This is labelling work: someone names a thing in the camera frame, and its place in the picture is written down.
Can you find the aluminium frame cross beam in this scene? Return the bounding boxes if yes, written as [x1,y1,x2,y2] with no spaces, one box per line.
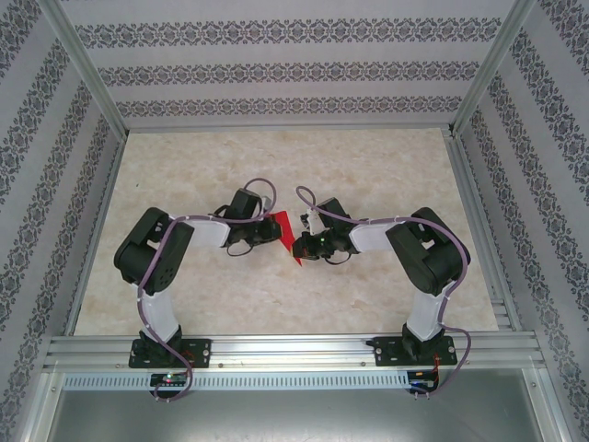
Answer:
[123,122,456,135]

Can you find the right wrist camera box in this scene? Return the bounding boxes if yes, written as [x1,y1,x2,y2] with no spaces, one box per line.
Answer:
[299,208,324,237]

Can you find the left wrist thin black cable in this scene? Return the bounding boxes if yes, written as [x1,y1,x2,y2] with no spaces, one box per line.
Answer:
[225,241,255,259]

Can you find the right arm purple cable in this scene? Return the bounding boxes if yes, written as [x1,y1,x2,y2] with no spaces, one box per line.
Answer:
[294,185,473,402]

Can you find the aluminium mounting rail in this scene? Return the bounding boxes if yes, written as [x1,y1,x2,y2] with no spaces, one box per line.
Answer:
[43,331,548,375]

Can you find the red paper sheet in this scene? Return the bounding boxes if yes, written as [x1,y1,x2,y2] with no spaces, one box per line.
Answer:
[270,210,305,269]

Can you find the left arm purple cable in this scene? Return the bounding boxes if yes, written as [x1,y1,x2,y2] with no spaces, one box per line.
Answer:
[135,177,279,404]

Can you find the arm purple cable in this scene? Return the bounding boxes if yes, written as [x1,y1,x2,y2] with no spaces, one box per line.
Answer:
[135,177,279,404]
[294,185,473,402]

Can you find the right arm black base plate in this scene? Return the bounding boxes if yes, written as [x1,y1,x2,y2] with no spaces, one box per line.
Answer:
[372,334,459,368]

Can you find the slotted cable duct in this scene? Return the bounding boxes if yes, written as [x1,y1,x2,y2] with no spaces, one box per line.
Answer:
[61,370,411,392]

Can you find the aluminium frame post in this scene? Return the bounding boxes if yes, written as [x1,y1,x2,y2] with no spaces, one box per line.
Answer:
[449,0,538,137]
[39,0,129,137]

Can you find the grey metal sheet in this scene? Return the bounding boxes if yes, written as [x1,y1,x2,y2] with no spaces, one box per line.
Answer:
[25,367,567,442]

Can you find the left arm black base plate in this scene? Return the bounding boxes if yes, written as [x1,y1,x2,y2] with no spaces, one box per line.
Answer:
[127,337,214,369]

